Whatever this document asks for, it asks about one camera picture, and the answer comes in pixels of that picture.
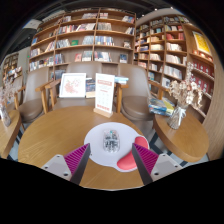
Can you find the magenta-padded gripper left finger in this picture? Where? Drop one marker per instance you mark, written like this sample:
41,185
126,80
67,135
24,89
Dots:
75,160

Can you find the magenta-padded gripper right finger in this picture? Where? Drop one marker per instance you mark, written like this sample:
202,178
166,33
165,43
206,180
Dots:
148,160

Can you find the transparent computer mouse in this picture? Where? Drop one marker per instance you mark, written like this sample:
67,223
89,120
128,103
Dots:
111,141

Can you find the white mouse pad red rest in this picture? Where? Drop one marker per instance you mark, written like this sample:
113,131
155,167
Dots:
95,140

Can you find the round wooden side table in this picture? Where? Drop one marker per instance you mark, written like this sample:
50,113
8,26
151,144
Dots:
183,140
8,133

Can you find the glass vase white dried flowers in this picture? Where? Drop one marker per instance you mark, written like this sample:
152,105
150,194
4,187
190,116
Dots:
176,118

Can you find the colourful book stack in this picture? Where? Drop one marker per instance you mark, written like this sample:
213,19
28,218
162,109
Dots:
160,106

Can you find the beige upholstered armchair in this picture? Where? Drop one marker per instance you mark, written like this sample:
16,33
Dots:
83,67
31,100
136,100

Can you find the white red standing sign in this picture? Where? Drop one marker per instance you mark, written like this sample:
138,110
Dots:
104,93

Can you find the dark cover book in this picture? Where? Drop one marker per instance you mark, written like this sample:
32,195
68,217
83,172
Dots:
90,87

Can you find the white framed picture board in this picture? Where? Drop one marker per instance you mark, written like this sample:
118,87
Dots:
72,85

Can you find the glass vase pink dried flowers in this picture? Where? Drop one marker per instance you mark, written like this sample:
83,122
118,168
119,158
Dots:
5,118

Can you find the curved wooden bookshelf unit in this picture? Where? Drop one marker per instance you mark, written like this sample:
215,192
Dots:
173,53

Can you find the small distant bookshelf unit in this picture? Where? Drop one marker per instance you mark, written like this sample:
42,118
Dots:
10,66

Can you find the wide wooden bookshelf unit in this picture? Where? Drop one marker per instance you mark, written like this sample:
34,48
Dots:
83,36

